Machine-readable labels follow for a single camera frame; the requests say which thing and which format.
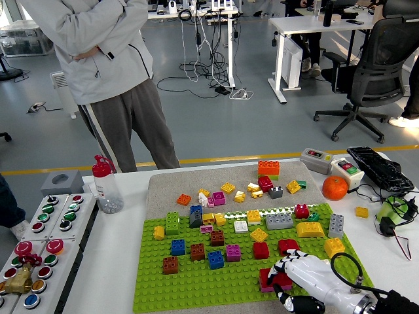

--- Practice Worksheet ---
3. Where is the person's hand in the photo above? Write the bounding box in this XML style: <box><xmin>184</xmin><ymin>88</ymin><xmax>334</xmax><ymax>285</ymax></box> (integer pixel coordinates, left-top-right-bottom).
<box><xmin>72</xmin><ymin>46</ymin><xmax>103</xmax><ymax>62</ymax></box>

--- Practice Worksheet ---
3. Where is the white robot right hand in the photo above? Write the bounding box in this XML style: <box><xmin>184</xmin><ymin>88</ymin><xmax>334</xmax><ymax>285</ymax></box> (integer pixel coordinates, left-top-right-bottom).
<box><xmin>266</xmin><ymin>249</ymin><xmax>365</xmax><ymax>314</ymax></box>

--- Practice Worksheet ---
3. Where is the long red brick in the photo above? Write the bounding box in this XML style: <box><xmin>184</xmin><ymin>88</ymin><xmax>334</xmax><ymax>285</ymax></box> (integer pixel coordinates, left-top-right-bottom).
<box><xmin>259</xmin><ymin>268</ymin><xmax>293</xmax><ymax>291</ymax></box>

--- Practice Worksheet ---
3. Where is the green studded baseplate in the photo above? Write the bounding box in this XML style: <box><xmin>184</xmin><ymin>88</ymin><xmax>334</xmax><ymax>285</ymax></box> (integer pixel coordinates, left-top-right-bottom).
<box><xmin>132</xmin><ymin>202</ymin><xmax>374</xmax><ymax>312</ymax></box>

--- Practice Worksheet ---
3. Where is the person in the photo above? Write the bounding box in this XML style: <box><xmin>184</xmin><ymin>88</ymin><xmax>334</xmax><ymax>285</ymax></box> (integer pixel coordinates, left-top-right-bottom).
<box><xmin>283</xmin><ymin>0</ymin><xmax>323</xmax><ymax>79</ymax></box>
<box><xmin>0</xmin><ymin>173</ymin><xmax>30</xmax><ymax>241</ymax></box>
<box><xmin>18</xmin><ymin>0</ymin><xmax>181</xmax><ymax>173</ymax></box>

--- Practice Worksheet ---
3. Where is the large yellow square brick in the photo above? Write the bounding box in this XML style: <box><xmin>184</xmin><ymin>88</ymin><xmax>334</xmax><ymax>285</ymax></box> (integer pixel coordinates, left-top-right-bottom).
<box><xmin>324</xmin><ymin>237</ymin><xmax>346</xmax><ymax>258</ymax></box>

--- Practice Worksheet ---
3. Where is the red rounded brick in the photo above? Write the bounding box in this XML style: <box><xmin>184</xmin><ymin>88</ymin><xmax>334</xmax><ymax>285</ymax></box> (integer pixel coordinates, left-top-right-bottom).
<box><xmin>278</xmin><ymin>239</ymin><xmax>301</xmax><ymax>256</ymax></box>

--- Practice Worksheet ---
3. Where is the white panel heater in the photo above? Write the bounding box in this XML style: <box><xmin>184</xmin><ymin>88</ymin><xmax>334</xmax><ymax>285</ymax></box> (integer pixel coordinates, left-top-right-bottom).
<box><xmin>49</xmin><ymin>71</ymin><xmax>80</xmax><ymax>120</ymax></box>

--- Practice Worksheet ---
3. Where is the yellow curved long brick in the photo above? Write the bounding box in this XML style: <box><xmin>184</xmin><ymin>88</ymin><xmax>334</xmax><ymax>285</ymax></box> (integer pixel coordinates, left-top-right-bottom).
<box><xmin>296</xmin><ymin>221</ymin><xmax>325</xmax><ymax>238</ymax></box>

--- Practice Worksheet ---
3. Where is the long magenta brick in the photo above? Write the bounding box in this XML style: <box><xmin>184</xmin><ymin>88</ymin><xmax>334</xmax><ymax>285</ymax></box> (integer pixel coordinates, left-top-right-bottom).
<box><xmin>261</xmin><ymin>283</ymin><xmax>293</xmax><ymax>293</ymax></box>

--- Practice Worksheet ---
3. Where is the long grey brick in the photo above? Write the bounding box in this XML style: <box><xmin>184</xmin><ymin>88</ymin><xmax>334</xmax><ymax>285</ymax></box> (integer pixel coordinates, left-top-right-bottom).
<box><xmin>264</xmin><ymin>213</ymin><xmax>295</xmax><ymax>230</ymax></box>

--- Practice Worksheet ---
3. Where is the red brick with white studs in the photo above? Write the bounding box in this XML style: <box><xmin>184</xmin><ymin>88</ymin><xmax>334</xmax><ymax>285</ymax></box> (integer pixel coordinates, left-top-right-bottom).
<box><xmin>294</xmin><ymin>203</ymin><xmax>310</xmax><ymax>220</ymax></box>

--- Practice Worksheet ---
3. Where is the transparent storage case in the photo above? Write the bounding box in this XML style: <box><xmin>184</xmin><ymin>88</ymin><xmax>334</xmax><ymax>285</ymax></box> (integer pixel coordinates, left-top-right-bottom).
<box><xmin>0</xmin><ymin>18</ymin><xmax>55</xmax><ymax>58</ymax></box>

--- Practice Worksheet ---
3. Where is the black fan stand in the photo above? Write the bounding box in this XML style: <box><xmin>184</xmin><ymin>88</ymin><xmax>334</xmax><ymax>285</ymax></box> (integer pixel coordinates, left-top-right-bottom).
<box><xmin>0</xmin><ymin>54</ymin><xmax>23</xmax><ymax>82</ymax></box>

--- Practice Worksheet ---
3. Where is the magenta square brick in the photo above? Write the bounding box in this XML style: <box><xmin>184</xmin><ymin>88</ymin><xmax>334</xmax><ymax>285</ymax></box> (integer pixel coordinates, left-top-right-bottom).
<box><xmin>225</xmin><ymin>244</ymin><xmax>242</xmax><ymax>262</ymax></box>

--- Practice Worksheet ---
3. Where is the yellow and white brick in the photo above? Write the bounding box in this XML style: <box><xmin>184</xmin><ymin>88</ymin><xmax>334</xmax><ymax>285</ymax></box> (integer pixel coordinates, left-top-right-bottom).
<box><xmin>246</xmin><ymin>209</ymin><xmax>262</xmax><ymax>226</ymax></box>

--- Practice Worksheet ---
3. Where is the orange fruit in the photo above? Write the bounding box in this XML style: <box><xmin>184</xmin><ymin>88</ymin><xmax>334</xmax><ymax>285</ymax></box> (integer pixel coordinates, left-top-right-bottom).
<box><xmin>321</xmin><ymin>175</ymin><xmax>349</xmax><ymax>201</ymax></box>

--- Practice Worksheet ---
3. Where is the brown square brick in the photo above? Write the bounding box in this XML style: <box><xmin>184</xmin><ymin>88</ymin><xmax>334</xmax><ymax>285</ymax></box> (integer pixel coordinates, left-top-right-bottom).
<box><xmin>162</xmin><ymin>256</ymin><xmax>179</xmax><ymax>275</ymax></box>
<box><xmin>210</xmin><ymin>230</ymin><xmax>226</xmax><ymax>247</ymax></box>
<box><xmin>190</xmin><ymin>243</ymin><xmax>206</xmax><ymax>262</ymax></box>

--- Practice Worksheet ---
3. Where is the dark red square brick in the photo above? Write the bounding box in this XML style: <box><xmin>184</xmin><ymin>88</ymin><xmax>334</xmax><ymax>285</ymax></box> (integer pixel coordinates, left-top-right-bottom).
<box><xmin>257</xmin><ymin>175</ymin><xmax>274</xmax><ymax>193</ymax></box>

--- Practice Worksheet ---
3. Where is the long orange brick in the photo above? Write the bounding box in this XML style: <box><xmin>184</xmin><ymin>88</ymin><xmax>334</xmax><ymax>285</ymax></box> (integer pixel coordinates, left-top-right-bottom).
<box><xmin>257</xmin><ymin>160</ymin><xmax>281</xmax><ymax>177</ymax></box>

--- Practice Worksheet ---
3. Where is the black keyboard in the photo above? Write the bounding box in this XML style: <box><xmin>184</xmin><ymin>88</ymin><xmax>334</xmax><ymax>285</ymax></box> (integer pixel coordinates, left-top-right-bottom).
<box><xmin>346</xmin><ymin>146</ymin><xmax>415</xmax><ymax>193</ymax></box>

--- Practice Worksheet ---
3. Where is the dark grey slope brick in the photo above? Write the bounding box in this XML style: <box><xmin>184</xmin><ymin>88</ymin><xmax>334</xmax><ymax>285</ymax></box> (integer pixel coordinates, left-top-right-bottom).
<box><xmin>189</xmin><ymin>210</ymin><xmax>204</xmax><ymax>229</ymax></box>

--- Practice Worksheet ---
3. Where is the grey block with round hole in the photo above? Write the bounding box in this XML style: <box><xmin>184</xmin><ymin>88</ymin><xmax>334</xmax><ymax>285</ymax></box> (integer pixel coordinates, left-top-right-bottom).
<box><xmin>40</xmin><ymin>169</ymin><xmax>84</xmax><ymax>198</ymax></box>

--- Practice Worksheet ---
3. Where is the clear bottle with red cap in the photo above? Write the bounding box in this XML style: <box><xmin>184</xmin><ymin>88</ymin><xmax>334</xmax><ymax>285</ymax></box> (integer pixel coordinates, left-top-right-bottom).
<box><xmin>91</xmin><ymin>154</ymin><xmax>124</xmax><ymax>215</ymax></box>

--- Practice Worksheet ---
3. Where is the grey felt mat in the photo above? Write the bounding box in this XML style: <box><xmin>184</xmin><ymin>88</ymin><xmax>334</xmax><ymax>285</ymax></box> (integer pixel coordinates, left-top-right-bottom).
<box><xmin>145</xmin><ymin>160</ymin><xmax>384</xmax><ymax>314</ymax></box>

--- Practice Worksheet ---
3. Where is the grey four-button control box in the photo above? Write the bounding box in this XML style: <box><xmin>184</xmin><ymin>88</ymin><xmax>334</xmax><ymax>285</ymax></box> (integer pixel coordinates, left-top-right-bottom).
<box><xmin>20</xmin><ymin>194</ymin><xmax>70</xmax><ymax>241</ymax></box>
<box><xmin>48</xmin><ymin>192</ymin><xmax>98</xmax><ymax>241</ymax></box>

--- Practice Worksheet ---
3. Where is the white panel under desk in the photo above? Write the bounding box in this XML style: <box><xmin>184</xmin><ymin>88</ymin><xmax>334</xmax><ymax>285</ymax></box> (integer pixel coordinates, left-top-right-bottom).
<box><xmin>280</xmin><ymin>34</ymin><xmax>302</xmax><ymax>90</ymax></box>

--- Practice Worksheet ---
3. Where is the black mesh office chair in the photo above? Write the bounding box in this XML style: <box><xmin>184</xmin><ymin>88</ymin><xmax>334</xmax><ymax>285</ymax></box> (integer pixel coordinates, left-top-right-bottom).
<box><xmin>312</xmin><ymin>0</ymin><xmax>419</xmax><ymax>144</ymax></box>

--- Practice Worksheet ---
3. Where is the grey box with mushroom button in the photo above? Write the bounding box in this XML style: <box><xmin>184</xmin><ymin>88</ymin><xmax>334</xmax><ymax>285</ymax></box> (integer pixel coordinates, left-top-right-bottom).
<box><xmin>11</xmin><ymin>238</ymin><xmax>82</xmax><ymax>314</ymax></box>
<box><xmin>0</xmin><ymin>240</ymin><xmax>46</xmax><ymax>314</ymax></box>

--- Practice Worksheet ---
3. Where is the white office desk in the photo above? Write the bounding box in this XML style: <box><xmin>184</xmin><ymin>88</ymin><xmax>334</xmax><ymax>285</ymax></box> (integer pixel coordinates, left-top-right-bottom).
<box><xmin>267</xmin><ymin>12</ymin><xmax>374</xmax><ymax>105</ymax></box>

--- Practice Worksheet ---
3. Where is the black servo with wires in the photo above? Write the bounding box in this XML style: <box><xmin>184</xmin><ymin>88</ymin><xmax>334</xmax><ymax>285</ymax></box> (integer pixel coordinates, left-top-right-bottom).
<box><xmin>378</xmin><ymin>217</ymin><xmax>413</xmax><ymax>262</ymax></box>

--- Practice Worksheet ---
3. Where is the white red-green switch box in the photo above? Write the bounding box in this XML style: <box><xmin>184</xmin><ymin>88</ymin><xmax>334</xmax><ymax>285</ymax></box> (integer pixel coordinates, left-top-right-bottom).
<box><xmin>331</xmin><ymin>158</ymin><xmax>365</xmax><ymax>192</ymax></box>

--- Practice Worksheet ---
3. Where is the grey switch box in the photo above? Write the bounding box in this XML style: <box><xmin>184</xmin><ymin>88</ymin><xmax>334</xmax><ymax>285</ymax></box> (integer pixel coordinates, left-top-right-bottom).
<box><xmin>299</xmin><ymin>147</ymin><xmax>335</xmax><ymax>175</ymax></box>

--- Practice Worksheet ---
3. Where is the black plug with cord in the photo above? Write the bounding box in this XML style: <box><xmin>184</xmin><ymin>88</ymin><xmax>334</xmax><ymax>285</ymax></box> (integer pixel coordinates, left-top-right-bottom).
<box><xmin>355</xmin><ymin>183</ymin><xmax>419</xmax><ymax>223</ymax></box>

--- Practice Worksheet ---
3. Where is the white desk with cables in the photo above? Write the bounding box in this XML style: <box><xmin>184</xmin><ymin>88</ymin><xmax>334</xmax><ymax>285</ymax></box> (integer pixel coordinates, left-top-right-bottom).
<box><xmin>147</xmin><ymin>0</ymin><xmax>245</xmax><ymax>89</ymax></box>

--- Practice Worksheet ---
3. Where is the brass valve with red handle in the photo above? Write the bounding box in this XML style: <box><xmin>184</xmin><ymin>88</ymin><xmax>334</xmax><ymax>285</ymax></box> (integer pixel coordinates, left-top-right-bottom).
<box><xmin>3</xmin><ymin>254</ymin><xmax>43</xmax><ymax>295</ymax></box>

